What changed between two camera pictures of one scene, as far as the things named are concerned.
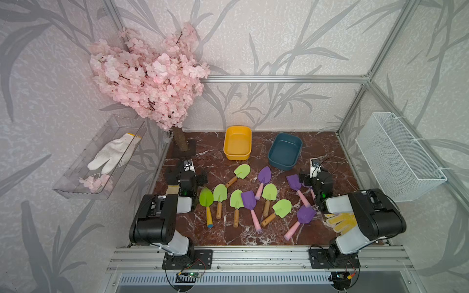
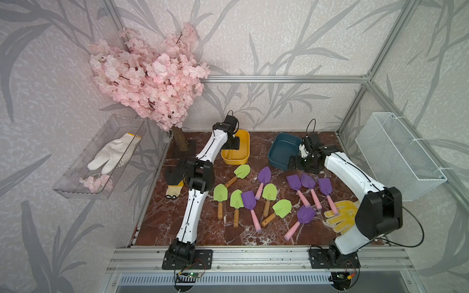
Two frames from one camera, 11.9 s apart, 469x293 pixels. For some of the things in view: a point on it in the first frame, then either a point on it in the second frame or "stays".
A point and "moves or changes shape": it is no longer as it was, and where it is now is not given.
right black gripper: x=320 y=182 to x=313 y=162
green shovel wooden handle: x=242 y=171 stays
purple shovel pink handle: x=295 y=183 stays
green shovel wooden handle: x=236 y=202 stays
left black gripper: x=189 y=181 to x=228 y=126
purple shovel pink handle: x=264 y=176 stays
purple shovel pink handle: x=250 y=203 stays
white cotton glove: x=116 y=152 stays
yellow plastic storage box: x=237 y=143 moves or changes shape
